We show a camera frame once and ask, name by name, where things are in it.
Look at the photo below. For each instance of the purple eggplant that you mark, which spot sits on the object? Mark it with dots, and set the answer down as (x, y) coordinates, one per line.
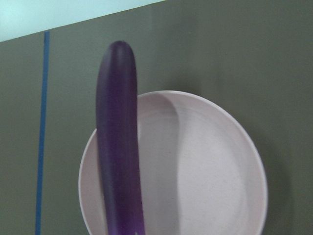
(116, 123)

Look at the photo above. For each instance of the pink plate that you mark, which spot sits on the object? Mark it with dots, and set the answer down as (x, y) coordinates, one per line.
(201, 173)

